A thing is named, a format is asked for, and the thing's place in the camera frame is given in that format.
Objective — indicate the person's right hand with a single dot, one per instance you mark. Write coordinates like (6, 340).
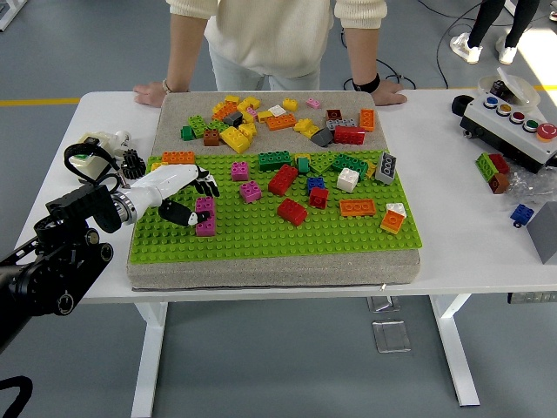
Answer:
(150, 93)

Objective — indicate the person's left hand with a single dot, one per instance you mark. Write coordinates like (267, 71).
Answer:
(389, 96)

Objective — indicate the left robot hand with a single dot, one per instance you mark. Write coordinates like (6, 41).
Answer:
(165, 180)

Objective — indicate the magenta 2x2 brick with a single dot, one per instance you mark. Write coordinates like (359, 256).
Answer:
(239, 171)
(204, 204)
(250, 192)
(206, 227)

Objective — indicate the grey brick with black holes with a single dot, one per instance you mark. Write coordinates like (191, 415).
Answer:
(386, 167)

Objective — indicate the dark green 2x4 brick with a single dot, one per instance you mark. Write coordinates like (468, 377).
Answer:
(350, 164)
(275, 161)

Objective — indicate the white 2x2 brick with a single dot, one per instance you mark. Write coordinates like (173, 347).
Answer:
(347, 179)

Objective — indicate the blue 2x2 brick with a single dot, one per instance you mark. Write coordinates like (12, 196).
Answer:
(315, 182)

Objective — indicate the red 2x4 brick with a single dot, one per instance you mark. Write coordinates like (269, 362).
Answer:
(349, 136)
(283, 179)

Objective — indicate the red 2x2 brick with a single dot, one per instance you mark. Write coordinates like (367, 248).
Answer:
(318, 197)

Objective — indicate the red sloped brick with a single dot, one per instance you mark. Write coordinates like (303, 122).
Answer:
(291, 211)

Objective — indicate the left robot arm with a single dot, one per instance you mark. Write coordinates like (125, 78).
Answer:
(43, 274)

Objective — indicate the person's right forearm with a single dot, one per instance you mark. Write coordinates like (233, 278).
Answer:
(187, 48)

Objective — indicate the person's left forearm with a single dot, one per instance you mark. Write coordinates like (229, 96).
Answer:
(359, 52)

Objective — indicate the yellow 2x2 brick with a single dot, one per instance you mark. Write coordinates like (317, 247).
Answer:
(371, 169)
(157, 165)
(290, 104)

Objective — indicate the small dark green brick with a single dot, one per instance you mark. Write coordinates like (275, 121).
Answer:
(187, 133)

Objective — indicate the brown 2x2 brick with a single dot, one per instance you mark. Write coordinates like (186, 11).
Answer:
(334, 114)
(212, 138)

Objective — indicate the lime green 2x4 brick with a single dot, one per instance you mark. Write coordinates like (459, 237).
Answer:
(199, 125)

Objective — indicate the small pink brick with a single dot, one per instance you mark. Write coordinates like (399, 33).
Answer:
(251, 112)
(313, 103)

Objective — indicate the dark grey sloped brick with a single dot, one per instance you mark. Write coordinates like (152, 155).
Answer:
(323, 137)

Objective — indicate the large yellow sloped brick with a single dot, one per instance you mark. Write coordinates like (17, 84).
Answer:
(235, 138)

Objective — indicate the yellow 2x3 brick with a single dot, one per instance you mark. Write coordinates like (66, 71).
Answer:
(249, 103)

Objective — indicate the white sloped brick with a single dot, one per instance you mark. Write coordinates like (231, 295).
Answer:
(398, 208)

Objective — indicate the small white brick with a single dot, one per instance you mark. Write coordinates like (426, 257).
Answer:
(276, 110)

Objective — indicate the small yellow brick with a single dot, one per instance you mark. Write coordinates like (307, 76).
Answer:
(264, 116)

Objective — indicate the orange sloped brick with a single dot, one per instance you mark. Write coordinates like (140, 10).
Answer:
(391, 222)

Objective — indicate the green baseplate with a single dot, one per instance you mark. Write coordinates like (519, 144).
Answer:
(283, 235)

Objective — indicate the black smartwatch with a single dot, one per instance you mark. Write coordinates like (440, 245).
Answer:
(366, 82)

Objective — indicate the black gear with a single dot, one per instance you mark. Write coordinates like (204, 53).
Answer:
(132, 164)

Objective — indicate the grey flat plate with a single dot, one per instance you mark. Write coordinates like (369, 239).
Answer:
(344, 123)

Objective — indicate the white bulb-shaped part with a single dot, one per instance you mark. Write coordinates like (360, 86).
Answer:
(122, 139)

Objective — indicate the black tape roll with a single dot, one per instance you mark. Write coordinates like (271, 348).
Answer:
(457, 106)

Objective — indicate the white shoe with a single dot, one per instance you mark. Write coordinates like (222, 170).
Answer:
(507, 54)
(467, 50)

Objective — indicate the lime green flat plate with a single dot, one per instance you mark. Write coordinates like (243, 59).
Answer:
(322, 164)

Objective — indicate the small black device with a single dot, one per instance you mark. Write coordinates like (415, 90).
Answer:
(499, 89)

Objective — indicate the person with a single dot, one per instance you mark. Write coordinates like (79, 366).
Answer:
(478, 22)
(270, 35)

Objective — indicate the white button control box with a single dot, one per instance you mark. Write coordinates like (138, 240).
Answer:
(500, 130)

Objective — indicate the clear round container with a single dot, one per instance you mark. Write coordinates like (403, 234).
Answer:
(524, 89)

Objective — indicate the grey-brown mat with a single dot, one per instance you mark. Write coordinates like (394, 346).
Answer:
(270, 270)

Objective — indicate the clear plastic bag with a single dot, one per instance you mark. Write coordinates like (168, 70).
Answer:
(528, 187)

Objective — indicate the white table leg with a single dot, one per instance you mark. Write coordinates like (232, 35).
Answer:
(452, 348)
(150, 357)

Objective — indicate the small clear plastic box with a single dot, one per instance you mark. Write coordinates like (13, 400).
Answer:
(380, 304)

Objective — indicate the grey box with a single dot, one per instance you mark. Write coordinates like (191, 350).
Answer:
(546, 235)

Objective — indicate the large clear plastic box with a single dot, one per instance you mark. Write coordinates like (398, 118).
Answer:
(391, 337)

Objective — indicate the table control panel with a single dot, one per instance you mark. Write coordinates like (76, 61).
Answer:
(533, 298)

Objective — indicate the cream switch box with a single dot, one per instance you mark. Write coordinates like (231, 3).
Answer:
(89, 162)

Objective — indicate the white furniture frame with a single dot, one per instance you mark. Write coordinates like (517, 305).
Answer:
(9, 12)

